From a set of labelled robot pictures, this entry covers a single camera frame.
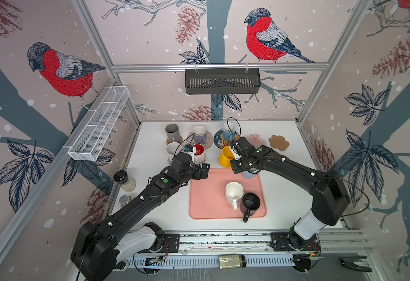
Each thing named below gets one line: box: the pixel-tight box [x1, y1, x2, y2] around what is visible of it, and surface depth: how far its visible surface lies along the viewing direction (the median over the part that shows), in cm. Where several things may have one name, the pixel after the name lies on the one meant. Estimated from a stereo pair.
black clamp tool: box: [337, 255, 373, 273], surface depth 69 cm
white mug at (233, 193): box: [224, 180, 245, 211], surface depth 81 cm
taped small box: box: [218, 254, 247, 270], surface depth 67 cm
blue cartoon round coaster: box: [213, 129, 241, 149], surface depth 115 cm
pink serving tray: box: [189, 168, 267, 220], surface depth 86 cm
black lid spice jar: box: [113, 169, 136, 193], surface depth 85 cm
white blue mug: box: [240, 170, 257, 180], surface depth 94 cm
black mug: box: [239, 192, 261, 224], surface depth 79 cm
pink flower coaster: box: [243, 132, 268, 149], surface depth 114 cm
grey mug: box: [165, 123, 181, 143], surface depth 105 cm
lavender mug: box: [192, 125, 207, 145], surface depth 109 cm
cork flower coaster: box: [268, 134, 290, 152], surface depth 110 cm
